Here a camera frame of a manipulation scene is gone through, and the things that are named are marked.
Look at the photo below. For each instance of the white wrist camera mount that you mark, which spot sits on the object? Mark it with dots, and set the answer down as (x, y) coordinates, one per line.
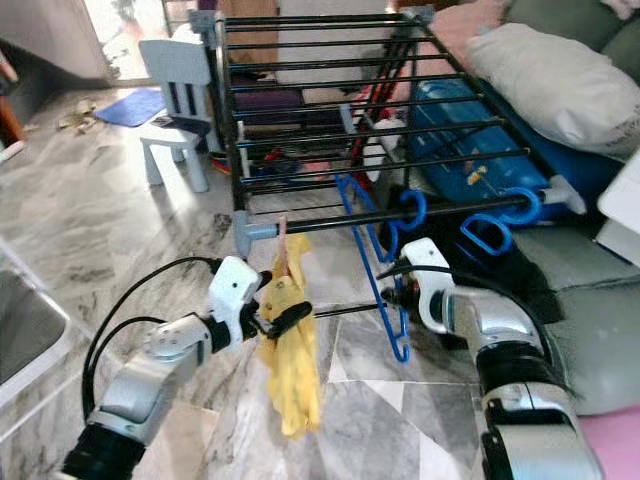
(435, 295)
(230, 285)

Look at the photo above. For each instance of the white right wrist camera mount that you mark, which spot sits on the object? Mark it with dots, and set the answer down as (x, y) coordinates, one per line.
(435, 295)

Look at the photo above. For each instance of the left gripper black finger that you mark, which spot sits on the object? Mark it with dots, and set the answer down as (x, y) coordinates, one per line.
(285, 318)

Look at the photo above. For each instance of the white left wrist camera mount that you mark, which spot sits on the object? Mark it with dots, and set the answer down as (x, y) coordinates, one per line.
(230, 285)

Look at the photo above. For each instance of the blue floor mat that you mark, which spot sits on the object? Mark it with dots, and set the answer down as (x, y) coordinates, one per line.
(130, 106)

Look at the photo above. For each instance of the yellow shirt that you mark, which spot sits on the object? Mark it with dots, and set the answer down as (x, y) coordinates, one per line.
(295, 390)

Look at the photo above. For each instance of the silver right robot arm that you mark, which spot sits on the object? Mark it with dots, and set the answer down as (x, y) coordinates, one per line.
(510, 330)

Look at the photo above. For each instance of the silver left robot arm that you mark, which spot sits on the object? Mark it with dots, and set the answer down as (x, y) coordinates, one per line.
(150, 375)

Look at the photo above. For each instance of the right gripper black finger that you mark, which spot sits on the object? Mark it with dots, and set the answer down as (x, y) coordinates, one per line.
(383, 291)
(385, 306)

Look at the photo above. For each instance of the blue clothes hanger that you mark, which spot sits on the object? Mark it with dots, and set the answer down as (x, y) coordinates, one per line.
(532, 205)
(402, 348)

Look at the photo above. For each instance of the white plastic child chair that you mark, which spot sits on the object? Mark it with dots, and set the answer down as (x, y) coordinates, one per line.
(172, 62)

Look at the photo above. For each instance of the pink clothes hanger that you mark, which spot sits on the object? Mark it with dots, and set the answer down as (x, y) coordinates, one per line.
(281, 235)

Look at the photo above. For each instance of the pink pillow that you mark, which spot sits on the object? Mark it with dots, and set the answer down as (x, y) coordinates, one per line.
(470, 22)

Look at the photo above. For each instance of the white cabinet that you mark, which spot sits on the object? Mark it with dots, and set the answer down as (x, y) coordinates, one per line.
(622, 210)

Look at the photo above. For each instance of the black metal drying rack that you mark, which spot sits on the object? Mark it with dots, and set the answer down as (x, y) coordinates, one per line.
(320, 222)

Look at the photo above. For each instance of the blue plastic storage box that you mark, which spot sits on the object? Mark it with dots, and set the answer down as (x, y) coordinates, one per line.
(455, 150)

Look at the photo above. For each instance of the purple bag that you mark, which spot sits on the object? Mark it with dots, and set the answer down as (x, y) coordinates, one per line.
(270, 98)

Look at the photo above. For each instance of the pink sofa mat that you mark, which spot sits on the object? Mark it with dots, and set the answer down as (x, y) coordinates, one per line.
(615, 450)

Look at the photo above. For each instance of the red and white bag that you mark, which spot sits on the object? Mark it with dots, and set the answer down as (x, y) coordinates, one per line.
(382, 135)

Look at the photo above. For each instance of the grey green sofa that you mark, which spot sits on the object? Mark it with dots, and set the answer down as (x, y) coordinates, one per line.
(600, 330)

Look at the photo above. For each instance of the grey folding chair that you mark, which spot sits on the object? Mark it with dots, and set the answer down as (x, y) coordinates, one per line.
(25, 330)

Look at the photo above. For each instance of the beige pillow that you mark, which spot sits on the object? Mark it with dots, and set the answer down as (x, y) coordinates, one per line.
(555, 85)

